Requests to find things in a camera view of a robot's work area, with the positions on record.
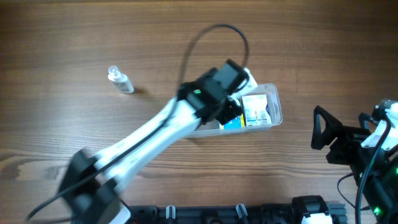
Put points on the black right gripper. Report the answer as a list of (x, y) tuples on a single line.
[(339, 137)]

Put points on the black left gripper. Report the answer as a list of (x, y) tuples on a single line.
[(230, 111)]

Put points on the blue yellow cough drops bag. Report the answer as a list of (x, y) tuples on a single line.
[(235, 123)]

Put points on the white lotion bottle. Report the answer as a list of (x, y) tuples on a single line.
[(120, 81)]

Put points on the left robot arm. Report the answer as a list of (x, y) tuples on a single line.
[(92, 185)]

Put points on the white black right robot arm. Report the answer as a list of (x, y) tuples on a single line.
[(371, 153)]

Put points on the clear plastic container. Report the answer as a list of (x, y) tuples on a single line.
[(274, 107)]

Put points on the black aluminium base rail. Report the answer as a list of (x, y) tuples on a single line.
[(259, 214)]

